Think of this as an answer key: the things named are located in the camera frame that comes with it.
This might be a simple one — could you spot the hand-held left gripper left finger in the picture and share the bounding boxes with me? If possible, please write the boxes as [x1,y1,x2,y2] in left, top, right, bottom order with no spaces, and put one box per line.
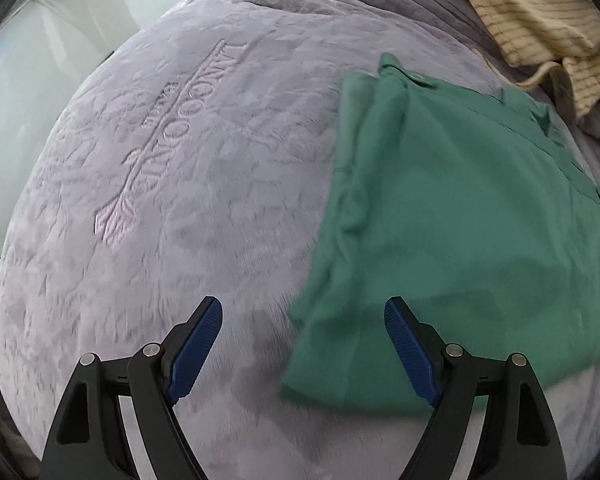
[40,296,224,480]

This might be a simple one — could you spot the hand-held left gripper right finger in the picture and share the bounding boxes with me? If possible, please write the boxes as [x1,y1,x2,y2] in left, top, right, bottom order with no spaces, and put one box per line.
[384,296,566,480]

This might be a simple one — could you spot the green work jacket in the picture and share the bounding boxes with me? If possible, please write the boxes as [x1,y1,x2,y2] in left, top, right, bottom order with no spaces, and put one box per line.
[279,52,600,407]

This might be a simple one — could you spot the lavender plush blanket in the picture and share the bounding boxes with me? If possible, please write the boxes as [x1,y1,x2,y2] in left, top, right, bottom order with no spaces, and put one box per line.
[0,0,600,480]

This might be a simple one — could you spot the cream striped cloth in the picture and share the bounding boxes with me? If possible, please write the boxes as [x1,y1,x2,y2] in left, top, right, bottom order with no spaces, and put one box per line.
[439,0,600,121]

